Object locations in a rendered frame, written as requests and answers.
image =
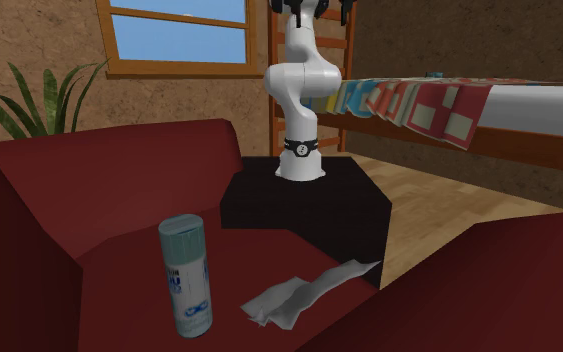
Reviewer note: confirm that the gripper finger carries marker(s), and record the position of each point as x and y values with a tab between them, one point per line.
344	14
298	16

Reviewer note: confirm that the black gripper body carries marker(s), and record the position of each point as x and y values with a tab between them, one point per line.
321	7

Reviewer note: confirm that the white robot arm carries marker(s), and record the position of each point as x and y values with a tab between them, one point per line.
300	83

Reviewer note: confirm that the wooden bed with patchwork quilt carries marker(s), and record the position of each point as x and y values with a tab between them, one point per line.
529	109

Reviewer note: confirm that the dark red sofa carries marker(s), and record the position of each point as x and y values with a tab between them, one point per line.
115	185

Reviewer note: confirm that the green leafy plant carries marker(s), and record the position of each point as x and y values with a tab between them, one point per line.
52	107

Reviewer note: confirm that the white crumpled cloth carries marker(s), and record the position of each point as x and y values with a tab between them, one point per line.
290	297

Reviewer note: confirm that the pale teal spray can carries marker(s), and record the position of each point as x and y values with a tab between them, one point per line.
188	278

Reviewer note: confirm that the wooden frame window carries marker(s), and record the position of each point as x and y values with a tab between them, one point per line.
178	34

